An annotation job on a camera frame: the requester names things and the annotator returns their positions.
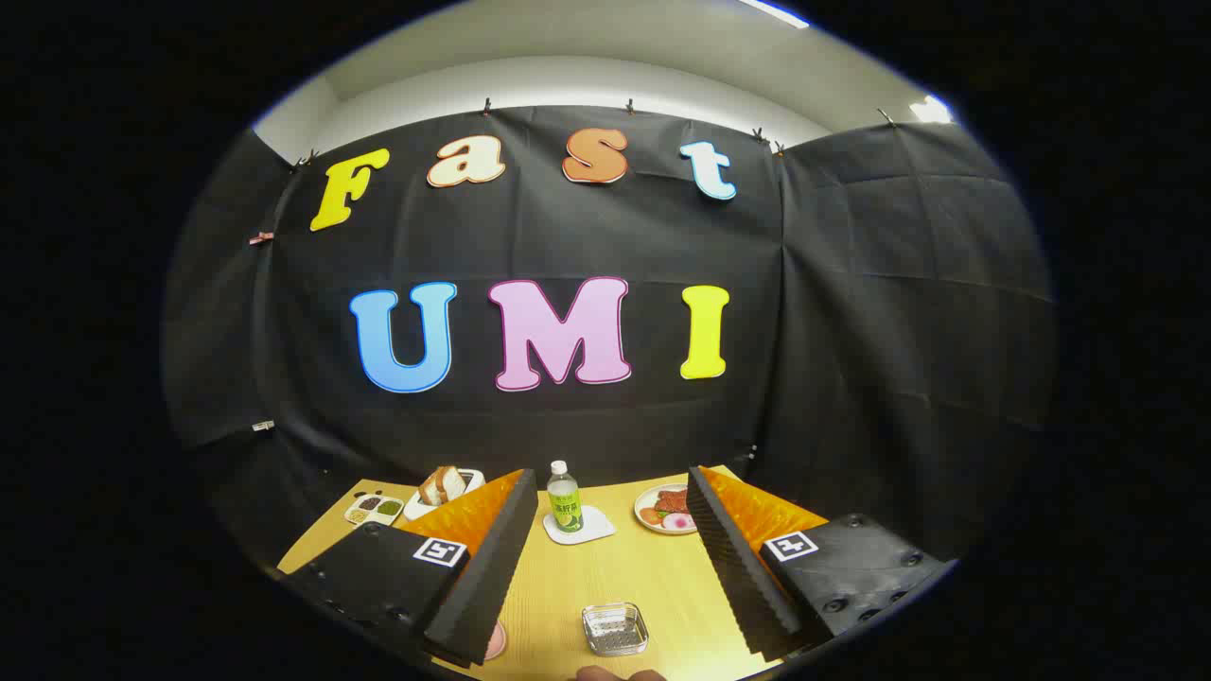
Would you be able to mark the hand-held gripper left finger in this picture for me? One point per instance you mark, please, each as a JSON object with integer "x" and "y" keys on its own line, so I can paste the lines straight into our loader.
{"x": 492, "y": 567}

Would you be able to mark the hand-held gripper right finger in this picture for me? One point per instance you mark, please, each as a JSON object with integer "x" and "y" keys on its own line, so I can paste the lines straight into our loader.
{"x": 733, "y": 567}

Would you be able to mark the pink plate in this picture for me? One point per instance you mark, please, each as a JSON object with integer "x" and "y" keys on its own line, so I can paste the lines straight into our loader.
{"x": 496, "y": 643}

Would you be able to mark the white plate of food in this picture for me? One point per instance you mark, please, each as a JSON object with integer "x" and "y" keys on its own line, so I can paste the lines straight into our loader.
{"x": 667, "y": 511}

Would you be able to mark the toasted bread slice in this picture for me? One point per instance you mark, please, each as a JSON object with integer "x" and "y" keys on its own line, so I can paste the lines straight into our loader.
{"x": 431, "y": 488}
{"x": 454, "y": 482}

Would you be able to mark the white toaster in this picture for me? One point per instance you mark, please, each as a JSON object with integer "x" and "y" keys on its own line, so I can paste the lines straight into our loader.
{"x": 416, "y": 509}

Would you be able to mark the green label drink bottle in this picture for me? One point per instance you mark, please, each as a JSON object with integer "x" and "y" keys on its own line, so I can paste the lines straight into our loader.
{"x": 565, "y": 501}

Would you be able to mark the white coaster tray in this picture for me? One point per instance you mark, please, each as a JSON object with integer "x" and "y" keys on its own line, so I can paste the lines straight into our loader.
{"x": 596, "y": 525}

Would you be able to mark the white divided condiment dish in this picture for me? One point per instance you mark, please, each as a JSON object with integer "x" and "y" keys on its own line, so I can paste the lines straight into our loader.
{"x": 375, "y": 509}

